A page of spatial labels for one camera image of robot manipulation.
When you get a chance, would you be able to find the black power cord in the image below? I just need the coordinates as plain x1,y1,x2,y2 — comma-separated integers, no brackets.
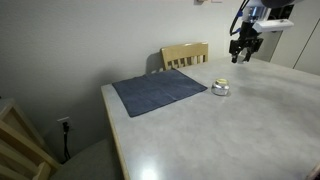
62,121,72,162

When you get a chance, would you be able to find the black and blue arm cable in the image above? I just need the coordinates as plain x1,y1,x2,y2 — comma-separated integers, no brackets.
229,0,250,37

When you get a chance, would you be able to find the dark blue cloth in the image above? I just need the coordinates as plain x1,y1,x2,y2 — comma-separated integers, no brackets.
112,70,207,117

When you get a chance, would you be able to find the white wall outlet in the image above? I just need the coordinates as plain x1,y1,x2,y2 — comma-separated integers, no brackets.
57,117,73,130

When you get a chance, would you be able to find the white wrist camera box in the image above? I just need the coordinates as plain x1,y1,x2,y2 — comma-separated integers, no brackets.
252,19,294,33

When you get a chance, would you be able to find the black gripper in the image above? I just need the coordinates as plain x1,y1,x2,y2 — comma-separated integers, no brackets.
229,22,263,63

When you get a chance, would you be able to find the wooden chair with grey seat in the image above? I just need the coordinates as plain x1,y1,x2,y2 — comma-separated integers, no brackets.
0,98,124,180

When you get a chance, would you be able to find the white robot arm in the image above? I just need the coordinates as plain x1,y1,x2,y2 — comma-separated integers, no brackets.
229,0,302,63

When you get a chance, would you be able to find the wooden chair at wall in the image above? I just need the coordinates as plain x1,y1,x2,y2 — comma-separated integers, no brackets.
161,42,208,70

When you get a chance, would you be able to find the silver metal jar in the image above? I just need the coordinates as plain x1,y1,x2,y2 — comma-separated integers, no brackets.
211,78,230,96

